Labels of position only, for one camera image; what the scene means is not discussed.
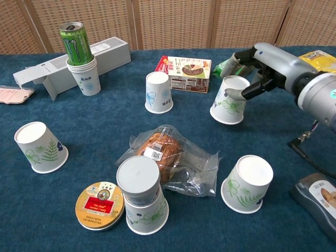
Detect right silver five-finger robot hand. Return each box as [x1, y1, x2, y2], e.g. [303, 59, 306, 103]
[223, 42, 320, 102]

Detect paper cup green flower print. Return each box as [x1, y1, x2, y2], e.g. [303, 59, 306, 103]
[209, 75, 250, 125]

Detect paper cup blue flower print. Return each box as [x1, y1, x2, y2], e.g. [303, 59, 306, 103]
[144, 71, 174, 114]

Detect paper cup green fern print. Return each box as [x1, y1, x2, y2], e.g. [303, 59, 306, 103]
[14, 121, 69, 174]
[220, 154, 274, 214]

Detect stacked white paper cups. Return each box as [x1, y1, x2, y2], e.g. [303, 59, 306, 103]
[65, 55, 102, 96]

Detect paper cup under grey jar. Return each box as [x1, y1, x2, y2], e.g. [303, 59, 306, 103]
[123, 188, 170, 236]

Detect round brown lid cup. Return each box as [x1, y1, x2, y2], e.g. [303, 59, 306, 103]
[75, 181, 125, 232]

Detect yellow biscuit bag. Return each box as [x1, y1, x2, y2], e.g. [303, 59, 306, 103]
[299, 50, 336, 74]

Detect green snack packet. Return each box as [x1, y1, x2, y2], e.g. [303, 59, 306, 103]
[213, 59, 257, 79]

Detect red white cake box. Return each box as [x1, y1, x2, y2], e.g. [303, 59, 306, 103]
[154, 55, 212, 93]

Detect rattan folding screen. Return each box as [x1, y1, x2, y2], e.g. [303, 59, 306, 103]
[0, 0, 336, 55]

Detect dark sauce squeeze bottle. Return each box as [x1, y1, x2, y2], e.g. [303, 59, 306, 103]
[289, 172, 336, 244]

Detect bread in clear plastic bag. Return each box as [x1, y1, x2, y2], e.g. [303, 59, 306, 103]
[115, 124, 221, 197]

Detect long grey cardboard box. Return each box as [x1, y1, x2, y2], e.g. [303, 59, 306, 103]
[13, 36, 131, 101]

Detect jar with grey lid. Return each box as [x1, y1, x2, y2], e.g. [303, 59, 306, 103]
[116, 155, 161, 207]

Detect blue felt table cover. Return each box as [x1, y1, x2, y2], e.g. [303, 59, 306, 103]
[0, 46, 336, 252]

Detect green energy drink can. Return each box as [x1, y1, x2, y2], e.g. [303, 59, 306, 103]
[59, 22, 95, 66]

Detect flat white packet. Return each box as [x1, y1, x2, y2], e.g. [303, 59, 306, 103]
[0, 85, 35, 104]

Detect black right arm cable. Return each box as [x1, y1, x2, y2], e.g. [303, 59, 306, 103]
[287, 119, 336, 181]

